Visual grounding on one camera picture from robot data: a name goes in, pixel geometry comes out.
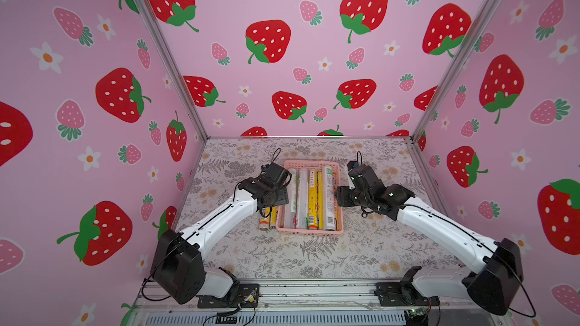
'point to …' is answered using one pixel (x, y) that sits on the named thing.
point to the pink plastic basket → (330, 164)
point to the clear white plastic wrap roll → (303, 198)
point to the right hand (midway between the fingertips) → (348, 188)
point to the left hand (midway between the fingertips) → (279, 196)
